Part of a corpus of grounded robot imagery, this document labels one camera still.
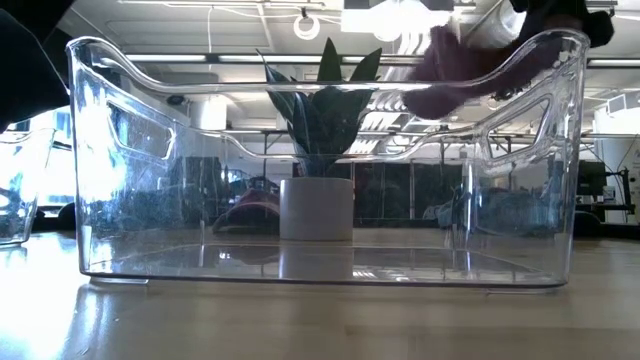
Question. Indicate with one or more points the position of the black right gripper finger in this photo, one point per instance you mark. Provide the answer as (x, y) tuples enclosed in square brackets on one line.
[(550, 10), (600, 30)]

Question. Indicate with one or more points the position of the black monitor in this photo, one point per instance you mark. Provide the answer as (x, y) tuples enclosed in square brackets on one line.
[(592, 177)]

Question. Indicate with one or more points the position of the green snake plant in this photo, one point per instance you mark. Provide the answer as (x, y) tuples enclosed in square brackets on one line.
[(325, 115)]

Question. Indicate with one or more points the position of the white plant pot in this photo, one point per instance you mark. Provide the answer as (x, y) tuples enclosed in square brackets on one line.
[(315, 210)]

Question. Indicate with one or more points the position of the fluorescent ceiling light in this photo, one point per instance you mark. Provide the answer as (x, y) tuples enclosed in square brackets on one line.
[(165, 58)]

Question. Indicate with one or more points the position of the clear plastic bin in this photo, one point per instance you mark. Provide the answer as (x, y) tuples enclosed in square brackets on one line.
[(20, 200), (125, 250)]

